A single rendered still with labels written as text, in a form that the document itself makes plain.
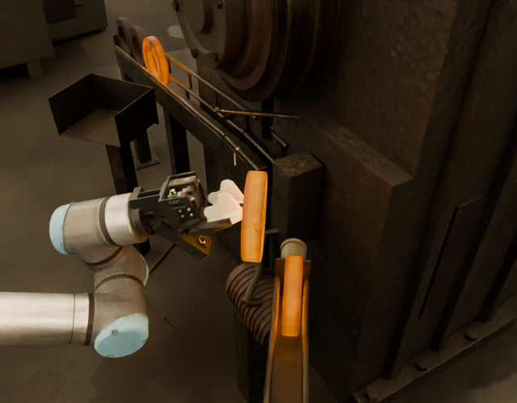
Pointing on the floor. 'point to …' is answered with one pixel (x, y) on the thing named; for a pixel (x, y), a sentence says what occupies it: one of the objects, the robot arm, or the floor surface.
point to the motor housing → (251, 329)
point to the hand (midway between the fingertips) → (254, 207)
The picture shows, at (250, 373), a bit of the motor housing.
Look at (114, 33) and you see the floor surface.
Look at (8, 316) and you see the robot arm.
